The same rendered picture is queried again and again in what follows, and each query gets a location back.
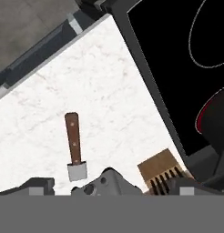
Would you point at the grey angular appliance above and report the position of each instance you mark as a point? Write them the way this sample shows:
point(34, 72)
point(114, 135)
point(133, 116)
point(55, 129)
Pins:
point(112, 183)

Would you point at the wooden knife block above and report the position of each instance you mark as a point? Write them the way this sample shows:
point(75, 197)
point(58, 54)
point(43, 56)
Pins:
point(157, 168)

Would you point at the dark pot with red rim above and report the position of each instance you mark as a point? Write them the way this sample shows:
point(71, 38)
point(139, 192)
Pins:
point(217, 121)

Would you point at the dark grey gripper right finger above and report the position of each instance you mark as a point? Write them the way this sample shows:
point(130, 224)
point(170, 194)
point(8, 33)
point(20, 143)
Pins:
point(189, 183)

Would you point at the black hob with grey frame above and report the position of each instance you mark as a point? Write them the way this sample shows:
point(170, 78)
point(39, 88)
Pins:
point(165, 60)

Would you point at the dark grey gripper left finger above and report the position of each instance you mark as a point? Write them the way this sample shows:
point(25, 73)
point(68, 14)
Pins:
point(36, 184)

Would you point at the dark grey cupboard front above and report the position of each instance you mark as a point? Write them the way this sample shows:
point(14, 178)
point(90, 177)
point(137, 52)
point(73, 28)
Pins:
point(41, 51)

